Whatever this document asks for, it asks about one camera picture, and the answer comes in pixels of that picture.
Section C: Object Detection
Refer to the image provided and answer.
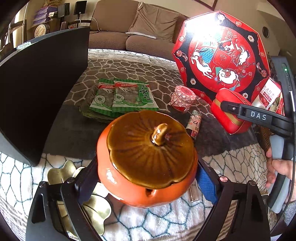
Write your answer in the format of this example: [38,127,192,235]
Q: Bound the red octagonal gift box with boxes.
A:
[172,11,270,104]

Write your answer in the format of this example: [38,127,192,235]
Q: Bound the orange pumpkin ceramic pot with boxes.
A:
[97,110,198,208]

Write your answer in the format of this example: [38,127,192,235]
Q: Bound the green glass square plate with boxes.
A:
[79,79,160,122]

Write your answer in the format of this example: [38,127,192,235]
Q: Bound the green seed packet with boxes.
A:
[111,79,159,113]
[89,79,122,118]

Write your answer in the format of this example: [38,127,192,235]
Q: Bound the person right hand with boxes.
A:
[265,148,293,188]

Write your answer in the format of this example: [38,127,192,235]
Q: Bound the woven wicker basket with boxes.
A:
[259,126,271,152]

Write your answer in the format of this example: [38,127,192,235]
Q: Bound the red white paper bag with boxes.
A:
[252,78,285,116]

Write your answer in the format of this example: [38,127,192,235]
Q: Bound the gold flower shaped dish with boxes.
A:
[48,158,112,240]

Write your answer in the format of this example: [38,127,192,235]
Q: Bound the chopsticks in paper sleeve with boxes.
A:
[188,179,199,202]

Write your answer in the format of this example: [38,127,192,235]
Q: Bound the small wrapped tube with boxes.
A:
[186,110,202,141]

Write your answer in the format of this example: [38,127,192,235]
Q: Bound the black white storage box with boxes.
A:
[1,27,90,166]

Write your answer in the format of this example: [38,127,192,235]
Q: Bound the patterned grey white blanket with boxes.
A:
[0,48,278,241]

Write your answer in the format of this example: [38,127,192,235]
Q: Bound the white paper on sofa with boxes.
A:
[125,32,157,40]

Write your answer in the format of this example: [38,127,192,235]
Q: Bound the brown fabric sofa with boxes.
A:
[89,1,187,60]

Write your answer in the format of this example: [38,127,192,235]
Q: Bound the round white tin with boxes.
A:
[34,23,50,38]

